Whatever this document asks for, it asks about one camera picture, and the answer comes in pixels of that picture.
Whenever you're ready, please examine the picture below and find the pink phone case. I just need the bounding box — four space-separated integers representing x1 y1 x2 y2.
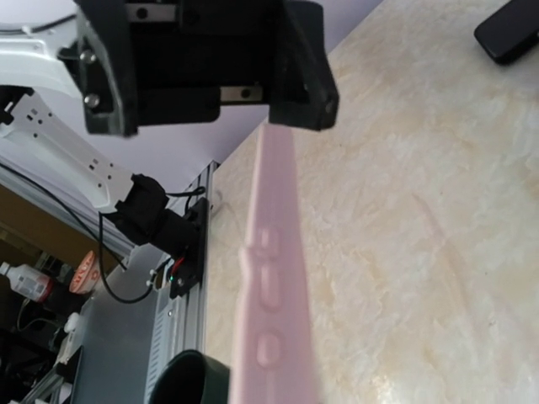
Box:
228 124 318 403

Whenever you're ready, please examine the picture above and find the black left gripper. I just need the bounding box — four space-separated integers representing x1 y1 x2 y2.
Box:
58 1 339 136

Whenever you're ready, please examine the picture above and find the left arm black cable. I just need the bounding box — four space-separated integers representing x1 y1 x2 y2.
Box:
0 167 207 304

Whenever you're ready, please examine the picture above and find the black mug with green print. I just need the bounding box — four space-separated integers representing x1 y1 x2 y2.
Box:
149 349 230 404

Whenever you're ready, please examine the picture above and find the aluminium front rail frame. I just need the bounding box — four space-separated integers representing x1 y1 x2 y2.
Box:
100 162 222 404

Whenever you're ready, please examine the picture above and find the clear plastic bottle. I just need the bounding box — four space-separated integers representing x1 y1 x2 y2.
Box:
1 263 54 303

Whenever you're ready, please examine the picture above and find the black phone case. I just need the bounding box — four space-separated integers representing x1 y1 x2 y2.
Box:
473 0 538 66

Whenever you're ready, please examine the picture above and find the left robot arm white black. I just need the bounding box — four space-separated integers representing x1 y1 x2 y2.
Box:
1 1 339 256

